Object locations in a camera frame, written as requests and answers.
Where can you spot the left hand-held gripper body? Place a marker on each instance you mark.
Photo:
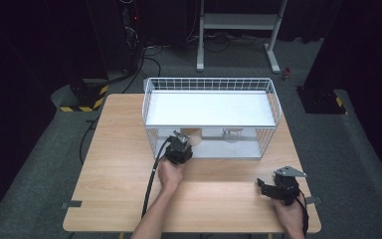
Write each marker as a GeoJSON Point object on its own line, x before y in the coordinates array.
{"type": "Point", "coordinates": [178, 151]}

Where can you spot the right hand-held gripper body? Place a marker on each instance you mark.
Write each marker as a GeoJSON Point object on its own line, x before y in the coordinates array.
{"type": "Point", "coordinates": [286, 187]}

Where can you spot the clear jar with white lid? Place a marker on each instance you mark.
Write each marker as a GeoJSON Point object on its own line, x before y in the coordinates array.
{"type": "Point", "coordinates": [232, 135]}

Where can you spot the person's left hand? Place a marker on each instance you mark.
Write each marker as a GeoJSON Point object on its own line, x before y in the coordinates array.
{"type": "Point", "coordinates": [169, 176]}

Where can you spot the person's right hand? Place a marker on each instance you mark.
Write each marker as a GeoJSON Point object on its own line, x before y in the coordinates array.
{"type": "Point", "coordinates": [288, 217]}

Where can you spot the grey tape strip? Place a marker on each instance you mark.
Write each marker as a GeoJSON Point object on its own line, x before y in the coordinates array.
{"type": "Point", "coordinates": [72, 204]}
{"type": "Point", "coordinates": [313, 200]}

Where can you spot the black base with yellow stripes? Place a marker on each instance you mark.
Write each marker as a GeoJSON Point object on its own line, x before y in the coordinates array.
{"type": "Point", "coordinates": [86, 96]}
{"type": "Point", "coordinates": [321, 101]}

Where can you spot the small red object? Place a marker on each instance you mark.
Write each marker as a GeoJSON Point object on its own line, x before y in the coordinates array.
{"type": "Point", "coordinates": [286, 74]}

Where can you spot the white metal stand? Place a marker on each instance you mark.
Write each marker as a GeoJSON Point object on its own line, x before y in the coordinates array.
{"type": "Point", "coordinates": [238, 21]}

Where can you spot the dark curtain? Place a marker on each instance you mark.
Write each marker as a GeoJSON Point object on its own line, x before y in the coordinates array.
{"type": "Point", "coordinates": [368, 66]}
{"type": "Point", "coordinates": [23, 83]}

